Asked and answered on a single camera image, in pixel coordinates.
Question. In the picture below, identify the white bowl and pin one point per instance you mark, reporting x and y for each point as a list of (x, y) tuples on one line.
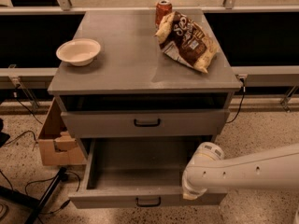
[(78, 52)]

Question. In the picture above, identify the grey top drawer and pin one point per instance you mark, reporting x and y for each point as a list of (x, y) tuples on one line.
[(144, 124)]

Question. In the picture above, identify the brown chip bag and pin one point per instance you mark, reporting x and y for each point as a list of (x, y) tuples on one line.
[(186, 42)]

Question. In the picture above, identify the grey drawer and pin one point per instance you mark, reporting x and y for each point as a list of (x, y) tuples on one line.
[(144, 124), (139, 172)]

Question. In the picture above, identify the cardboard box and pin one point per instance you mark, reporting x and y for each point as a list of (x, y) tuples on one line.
[(56, 145)]

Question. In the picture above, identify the black stand leg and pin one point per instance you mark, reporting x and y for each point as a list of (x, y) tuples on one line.
[(36, 205)]

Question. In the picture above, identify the grey drawer cabinet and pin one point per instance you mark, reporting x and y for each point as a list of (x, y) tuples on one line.
[(131, 73)]

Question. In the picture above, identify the metal bracket left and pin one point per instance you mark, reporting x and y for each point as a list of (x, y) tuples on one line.
[(19, 85)]

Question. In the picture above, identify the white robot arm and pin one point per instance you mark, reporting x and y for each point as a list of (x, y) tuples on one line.
[(207, 169)]

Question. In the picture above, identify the red soda can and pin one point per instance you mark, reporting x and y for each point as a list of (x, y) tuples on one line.
[(163, 8)]

